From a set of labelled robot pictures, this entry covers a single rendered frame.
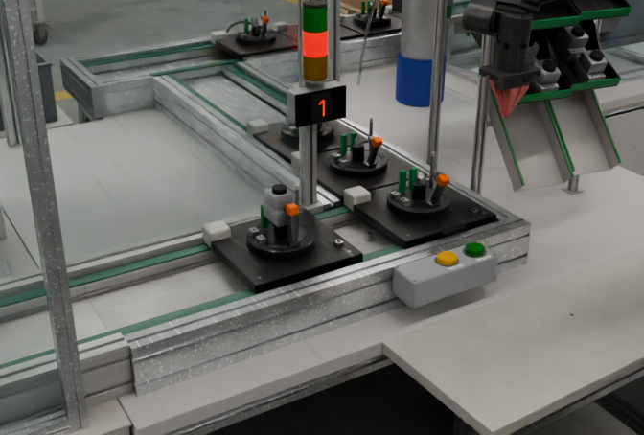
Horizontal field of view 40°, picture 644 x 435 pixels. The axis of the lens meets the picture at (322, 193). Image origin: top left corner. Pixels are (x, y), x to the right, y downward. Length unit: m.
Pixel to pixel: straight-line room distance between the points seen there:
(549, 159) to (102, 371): 1.10
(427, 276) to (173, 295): 0.49
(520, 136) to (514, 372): 0.63
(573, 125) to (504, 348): 0.67
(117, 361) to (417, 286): 0.57
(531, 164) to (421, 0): 0.88
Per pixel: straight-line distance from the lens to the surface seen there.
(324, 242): 1.80
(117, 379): 1.59
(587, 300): 1.90
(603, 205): 2.31
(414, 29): 2.80
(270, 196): 1.74
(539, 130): 2.11
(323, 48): 1.81
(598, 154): 2.18
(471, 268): 1.78
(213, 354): 1.62
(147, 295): 1.76
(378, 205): 1.96
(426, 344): 1.71
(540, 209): 2.25
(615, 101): 3.06
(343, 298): 1.71
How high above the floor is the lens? 1.84
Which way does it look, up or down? 26 degrees down
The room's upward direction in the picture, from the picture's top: straight up
